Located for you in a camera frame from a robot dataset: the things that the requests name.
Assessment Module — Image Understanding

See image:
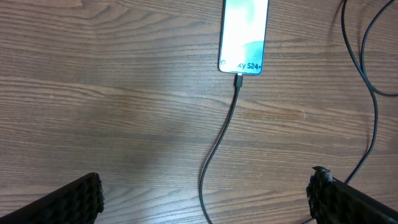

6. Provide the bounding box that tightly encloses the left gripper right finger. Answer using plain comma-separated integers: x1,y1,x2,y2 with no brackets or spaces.
306,166,397,224

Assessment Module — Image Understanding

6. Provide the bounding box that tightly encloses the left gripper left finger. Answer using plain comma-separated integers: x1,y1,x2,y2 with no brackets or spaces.
1,172,104,224

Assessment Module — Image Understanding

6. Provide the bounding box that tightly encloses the black USB charging cable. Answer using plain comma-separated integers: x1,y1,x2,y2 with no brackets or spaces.
198,0,398,224

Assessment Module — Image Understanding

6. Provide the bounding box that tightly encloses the Galaxy smartphone blue screen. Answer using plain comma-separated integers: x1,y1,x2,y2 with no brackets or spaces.
219,0,269,75

